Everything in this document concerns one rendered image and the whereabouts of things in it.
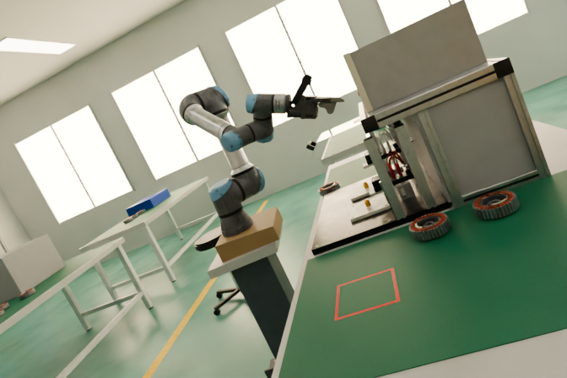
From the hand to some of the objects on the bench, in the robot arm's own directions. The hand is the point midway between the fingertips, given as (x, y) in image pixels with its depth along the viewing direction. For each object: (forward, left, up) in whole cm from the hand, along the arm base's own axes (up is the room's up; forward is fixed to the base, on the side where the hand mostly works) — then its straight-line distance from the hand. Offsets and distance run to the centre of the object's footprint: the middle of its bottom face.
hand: (340, 99), depth 147 cm
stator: (+16, -37, -42) cm, 58 cm away
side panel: (+39, -22, -41) cm, 61 cm away
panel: (+22, +9, -41) cm, 47 cm away
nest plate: (-5, +19, -43) cm, 47 cm away
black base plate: (-2, +7, -44) cm, 45 cm away
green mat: (+24, -56, -41) cm, 73 cm away
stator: (+34, -36, -41) cm, 64 cm away
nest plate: (-3, -5, -42) cm, 42 cm away
